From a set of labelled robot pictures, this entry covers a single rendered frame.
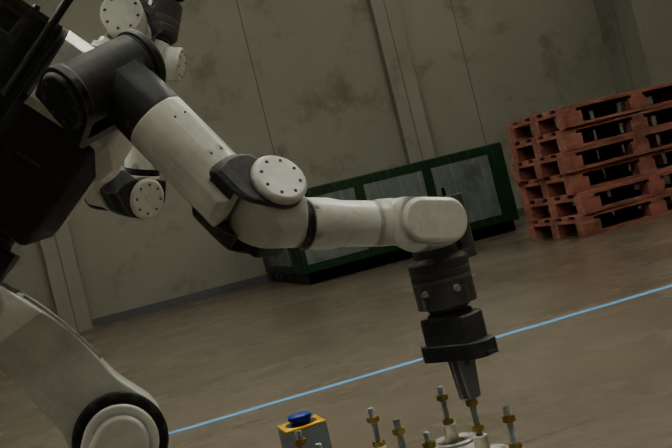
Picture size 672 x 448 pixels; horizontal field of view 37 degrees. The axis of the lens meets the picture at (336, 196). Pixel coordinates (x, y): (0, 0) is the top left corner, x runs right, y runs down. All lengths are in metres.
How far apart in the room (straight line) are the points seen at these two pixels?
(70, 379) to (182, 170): 0.41
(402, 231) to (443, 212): 0.07
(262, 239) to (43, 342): 0.40
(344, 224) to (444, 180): 7.81
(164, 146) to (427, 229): 0.38
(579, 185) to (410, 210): 5.91
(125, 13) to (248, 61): 9.36
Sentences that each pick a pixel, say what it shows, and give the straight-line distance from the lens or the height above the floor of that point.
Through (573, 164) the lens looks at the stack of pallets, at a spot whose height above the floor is 0.51.
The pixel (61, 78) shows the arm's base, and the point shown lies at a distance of 1.36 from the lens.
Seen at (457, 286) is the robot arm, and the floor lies 0.50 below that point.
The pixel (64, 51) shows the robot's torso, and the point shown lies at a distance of 1.51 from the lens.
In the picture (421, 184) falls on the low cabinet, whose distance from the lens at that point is 9.08.
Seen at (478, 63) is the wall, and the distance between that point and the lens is 11.68.
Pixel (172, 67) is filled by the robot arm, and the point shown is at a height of 0.98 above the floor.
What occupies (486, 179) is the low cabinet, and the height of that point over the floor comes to 0.52.
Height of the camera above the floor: 0.66
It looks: level
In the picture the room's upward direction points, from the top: 14 degrees counter-clockwise
